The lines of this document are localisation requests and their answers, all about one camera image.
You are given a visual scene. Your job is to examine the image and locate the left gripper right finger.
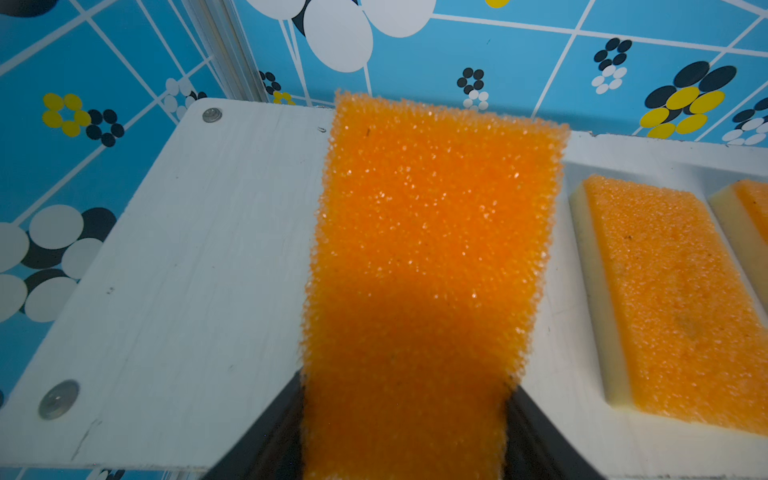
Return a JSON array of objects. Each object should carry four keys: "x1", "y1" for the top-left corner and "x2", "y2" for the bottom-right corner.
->
[{"x1": 503, "y1": 386, "x2": 604, "y2": 480}]

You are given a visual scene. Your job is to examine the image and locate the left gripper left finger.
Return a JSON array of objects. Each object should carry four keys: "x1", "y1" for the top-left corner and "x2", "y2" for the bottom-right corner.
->
[{"x1": 202, "y1": 371, "x2": 303, "y2": 480}]

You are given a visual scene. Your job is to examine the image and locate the orange sponge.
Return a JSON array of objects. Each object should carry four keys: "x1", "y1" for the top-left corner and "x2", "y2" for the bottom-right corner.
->
[
  {"x1": 301, "y1": 92, "x2": 570, "y2": 479},
  {"x1": 708, "y1": 179, "x2": 767, "y2": 310},
  {"x1": 570, "y1": 175, "x2": 767, "y2": 435}
]

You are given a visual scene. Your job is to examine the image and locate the orange sponge front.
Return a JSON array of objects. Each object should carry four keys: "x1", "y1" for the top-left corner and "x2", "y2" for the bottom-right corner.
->
[{"x1": 301, "y1": 92, "x2": 570, "y2": 479}]

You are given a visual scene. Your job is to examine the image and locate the orange sponge back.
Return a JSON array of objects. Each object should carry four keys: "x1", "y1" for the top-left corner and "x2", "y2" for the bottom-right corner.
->
[{"x1": 708, "y1": 179, "x2": 767, "y2": 310}]

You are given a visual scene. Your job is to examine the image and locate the white two-tier shelf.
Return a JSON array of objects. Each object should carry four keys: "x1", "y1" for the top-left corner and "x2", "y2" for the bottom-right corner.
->
[{"x1": 1, "y1": 99, "x2": 767, "y2": 478}]

